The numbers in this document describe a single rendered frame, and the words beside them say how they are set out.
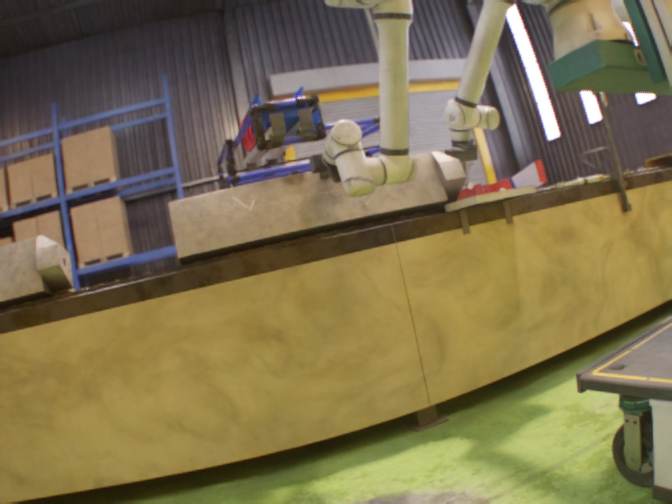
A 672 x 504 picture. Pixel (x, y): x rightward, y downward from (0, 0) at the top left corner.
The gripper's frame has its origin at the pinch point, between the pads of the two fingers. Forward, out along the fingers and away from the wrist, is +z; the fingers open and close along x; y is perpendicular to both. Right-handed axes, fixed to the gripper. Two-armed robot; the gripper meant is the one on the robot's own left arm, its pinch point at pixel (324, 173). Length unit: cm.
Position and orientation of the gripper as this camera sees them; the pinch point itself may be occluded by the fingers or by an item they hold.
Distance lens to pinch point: 183.6
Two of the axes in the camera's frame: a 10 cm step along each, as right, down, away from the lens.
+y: -2.7, -9.5, 1.6
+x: -9.3, 2.2, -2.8
